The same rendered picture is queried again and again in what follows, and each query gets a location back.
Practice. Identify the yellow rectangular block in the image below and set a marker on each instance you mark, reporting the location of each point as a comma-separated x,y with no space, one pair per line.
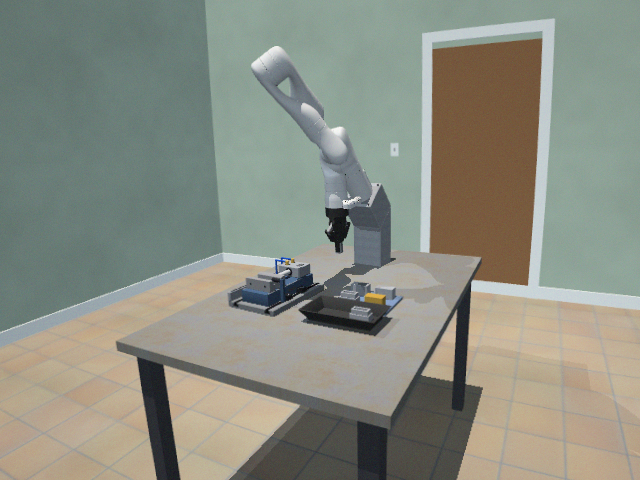
375,298

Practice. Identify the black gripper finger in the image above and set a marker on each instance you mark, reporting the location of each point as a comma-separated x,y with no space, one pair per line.
345,228
333,237

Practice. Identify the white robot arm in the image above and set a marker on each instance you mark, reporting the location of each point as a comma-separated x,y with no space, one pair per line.
274,67

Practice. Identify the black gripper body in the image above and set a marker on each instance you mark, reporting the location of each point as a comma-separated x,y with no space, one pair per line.
336,215

